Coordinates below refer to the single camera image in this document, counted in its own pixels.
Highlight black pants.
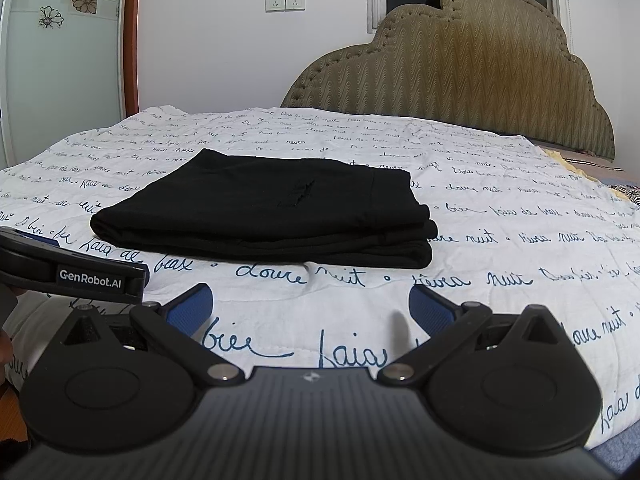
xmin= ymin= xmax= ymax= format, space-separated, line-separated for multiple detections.
xmin=90 ymin=150 xmax=438 ymax=269

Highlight person's right hand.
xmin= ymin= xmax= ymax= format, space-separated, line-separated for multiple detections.
xmin=0 ymin=330 xmax=13 ymax=366

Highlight white script-print bedsheet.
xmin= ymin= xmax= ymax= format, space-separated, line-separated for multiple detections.
xmin=1 ymin=106 xmax=639 ymax=445

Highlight floral glass wardrobe door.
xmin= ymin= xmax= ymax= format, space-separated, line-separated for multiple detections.
xmin=1 ymin=0 xmax=126 ymax=167

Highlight olive upholstered headboard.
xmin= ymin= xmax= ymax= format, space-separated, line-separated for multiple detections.
xmin=282 ymin=0 xmax=615 ymax=159

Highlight white wall socket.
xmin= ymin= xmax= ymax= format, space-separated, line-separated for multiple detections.
xmin=285 ymin=0 xmax=306 ymax=11
xmin=265 ymin=0 xmax=286 ymax=12

